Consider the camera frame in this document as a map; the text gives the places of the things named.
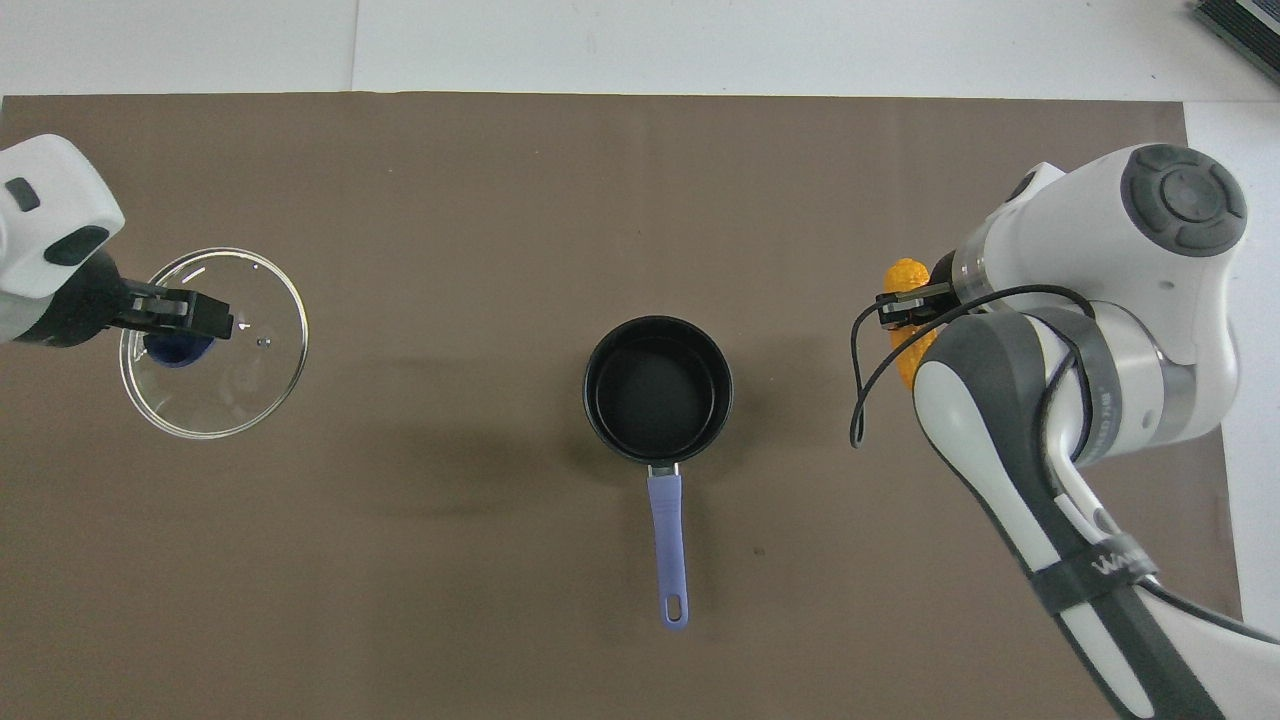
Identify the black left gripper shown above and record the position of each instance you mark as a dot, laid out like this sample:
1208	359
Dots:
75	305

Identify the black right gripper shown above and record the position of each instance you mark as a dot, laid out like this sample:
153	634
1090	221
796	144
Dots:
944	272

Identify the yellow toy corn cob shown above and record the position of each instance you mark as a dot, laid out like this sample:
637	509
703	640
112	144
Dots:
905	272

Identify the glass lid with blue knob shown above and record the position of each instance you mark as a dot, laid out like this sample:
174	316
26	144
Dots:
250	390

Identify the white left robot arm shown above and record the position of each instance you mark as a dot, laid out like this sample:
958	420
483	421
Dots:
50	200

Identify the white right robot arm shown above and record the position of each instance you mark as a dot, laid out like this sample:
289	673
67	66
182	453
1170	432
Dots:
1150	260

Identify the brown table mat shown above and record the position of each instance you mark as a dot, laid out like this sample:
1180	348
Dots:
450	220

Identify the dark ribbed device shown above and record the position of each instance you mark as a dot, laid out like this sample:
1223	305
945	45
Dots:
1245	30

